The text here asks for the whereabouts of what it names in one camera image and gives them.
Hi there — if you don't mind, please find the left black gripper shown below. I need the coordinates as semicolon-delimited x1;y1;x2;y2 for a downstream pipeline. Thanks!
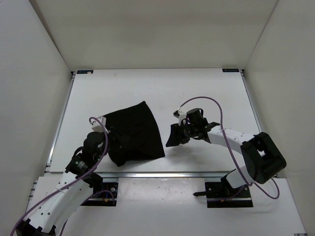
97;123;131;157

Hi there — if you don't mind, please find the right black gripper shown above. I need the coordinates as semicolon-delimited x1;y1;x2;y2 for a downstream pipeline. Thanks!
166;122;197;148

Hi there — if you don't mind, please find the black skirt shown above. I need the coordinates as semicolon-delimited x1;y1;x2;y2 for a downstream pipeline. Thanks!
104;101;165;167

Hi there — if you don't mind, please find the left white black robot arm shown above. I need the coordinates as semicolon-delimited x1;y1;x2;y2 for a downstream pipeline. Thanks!
10;128;130;236

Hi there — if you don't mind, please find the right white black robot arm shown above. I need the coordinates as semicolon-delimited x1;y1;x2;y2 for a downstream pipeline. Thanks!
166;108;287;197

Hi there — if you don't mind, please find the left blue corner label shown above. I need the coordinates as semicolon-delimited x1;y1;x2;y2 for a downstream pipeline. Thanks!
76;70;94;74

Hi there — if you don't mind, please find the blue corner label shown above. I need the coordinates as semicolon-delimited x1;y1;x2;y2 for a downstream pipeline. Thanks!
76;70;94;74
222;68;239;73

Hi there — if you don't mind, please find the right blue corner label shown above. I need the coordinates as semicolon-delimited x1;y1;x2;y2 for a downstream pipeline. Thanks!
222;68;239;73

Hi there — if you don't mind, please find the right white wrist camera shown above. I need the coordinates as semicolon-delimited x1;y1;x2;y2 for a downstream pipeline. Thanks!
173;110;187;125

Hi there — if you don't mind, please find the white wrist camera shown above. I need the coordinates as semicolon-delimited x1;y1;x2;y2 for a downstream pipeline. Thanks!
173;110;187;125
89;116;107;133

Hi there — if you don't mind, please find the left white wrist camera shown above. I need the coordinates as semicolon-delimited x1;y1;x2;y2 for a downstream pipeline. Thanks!
89;116;107;133

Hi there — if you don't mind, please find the aluminium front rail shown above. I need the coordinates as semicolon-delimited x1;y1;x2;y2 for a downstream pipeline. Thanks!
98;172;227;178

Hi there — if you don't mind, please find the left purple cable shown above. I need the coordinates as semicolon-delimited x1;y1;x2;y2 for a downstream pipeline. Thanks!
9;116;116;236

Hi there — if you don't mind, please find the purple cable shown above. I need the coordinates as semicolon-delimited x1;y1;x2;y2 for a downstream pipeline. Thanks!
181;97;281;199
9;116;116;236

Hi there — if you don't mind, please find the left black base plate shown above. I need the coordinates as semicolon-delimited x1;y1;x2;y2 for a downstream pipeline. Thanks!
81;178;119;207

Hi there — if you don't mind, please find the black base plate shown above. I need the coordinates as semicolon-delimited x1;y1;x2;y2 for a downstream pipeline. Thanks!
81;178;119;207
193;182;253;208

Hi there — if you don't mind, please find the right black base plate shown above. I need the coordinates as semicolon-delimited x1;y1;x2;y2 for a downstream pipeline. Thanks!
193;182;253;208

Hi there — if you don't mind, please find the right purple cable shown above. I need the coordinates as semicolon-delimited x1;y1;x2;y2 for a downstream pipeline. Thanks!
181;97;281;199

